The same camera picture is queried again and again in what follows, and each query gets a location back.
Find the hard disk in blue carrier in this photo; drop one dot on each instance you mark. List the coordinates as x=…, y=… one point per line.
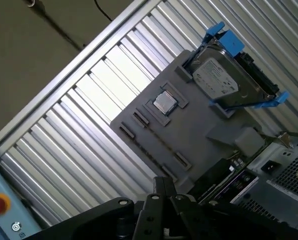
x=213, y=75

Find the silver CPU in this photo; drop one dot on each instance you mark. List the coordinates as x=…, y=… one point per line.
x=164, y=103

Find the pale blue teach pendant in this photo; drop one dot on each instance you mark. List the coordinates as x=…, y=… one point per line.
x=4, y=180

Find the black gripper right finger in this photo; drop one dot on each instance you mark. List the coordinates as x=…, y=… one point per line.
x=238, y=225

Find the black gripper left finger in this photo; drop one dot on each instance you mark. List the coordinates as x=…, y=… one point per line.
x=89, y=220

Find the black PC case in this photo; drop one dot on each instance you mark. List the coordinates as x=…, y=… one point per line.
x=258, y=197

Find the grey parts rack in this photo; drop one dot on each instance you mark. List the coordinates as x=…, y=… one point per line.
x=188, y=130

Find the grey power supply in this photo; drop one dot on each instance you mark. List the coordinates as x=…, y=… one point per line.
x=288, y=175

